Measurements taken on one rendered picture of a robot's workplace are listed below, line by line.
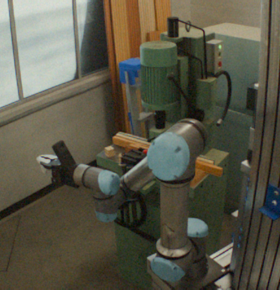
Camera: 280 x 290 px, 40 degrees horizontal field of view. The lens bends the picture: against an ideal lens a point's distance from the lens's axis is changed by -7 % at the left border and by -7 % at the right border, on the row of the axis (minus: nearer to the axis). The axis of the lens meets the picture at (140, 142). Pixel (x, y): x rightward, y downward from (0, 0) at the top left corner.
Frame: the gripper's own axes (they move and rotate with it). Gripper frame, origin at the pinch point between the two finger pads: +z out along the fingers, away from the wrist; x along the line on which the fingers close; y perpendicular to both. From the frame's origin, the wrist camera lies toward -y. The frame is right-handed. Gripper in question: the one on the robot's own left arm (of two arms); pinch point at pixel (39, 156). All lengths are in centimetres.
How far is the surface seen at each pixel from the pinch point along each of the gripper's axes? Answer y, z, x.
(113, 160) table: 30, 11, 59
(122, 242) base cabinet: 86, 12, 61
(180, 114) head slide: 8, -17, 82
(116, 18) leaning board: -29, 95, 184
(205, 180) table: 34, -37, 68
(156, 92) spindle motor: -8, -13, 65
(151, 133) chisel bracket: 15, -7, 69
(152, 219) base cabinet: 60, -12, 59
